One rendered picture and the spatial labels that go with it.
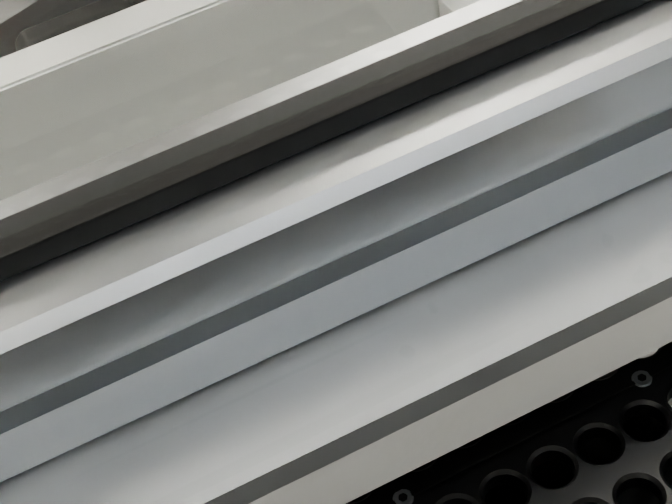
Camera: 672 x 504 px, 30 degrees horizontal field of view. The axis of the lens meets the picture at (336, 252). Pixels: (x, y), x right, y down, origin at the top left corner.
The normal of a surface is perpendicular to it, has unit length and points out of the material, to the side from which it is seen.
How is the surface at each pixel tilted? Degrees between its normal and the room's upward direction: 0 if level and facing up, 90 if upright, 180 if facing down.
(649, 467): 0
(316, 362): 0
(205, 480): 0
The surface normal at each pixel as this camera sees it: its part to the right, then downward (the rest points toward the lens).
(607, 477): -0.14, -0.67
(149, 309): 0.43, 0.62
